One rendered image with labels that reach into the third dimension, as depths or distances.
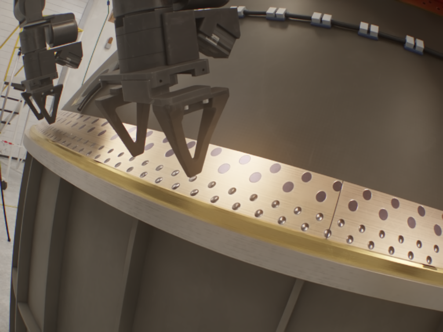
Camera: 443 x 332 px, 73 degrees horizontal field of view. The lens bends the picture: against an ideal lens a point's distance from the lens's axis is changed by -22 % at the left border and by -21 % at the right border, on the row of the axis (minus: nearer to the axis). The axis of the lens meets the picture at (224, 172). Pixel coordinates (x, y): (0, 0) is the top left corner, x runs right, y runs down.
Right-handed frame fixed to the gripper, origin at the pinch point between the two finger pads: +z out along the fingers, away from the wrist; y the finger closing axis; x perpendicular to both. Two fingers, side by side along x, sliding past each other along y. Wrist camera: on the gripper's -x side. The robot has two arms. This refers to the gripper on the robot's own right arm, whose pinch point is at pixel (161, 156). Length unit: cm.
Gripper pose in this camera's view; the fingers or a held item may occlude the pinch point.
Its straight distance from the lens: 36.9
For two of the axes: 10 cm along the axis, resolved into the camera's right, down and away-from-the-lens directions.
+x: -7.1, 3.5, -6.1
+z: 1.1, 9.1, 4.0
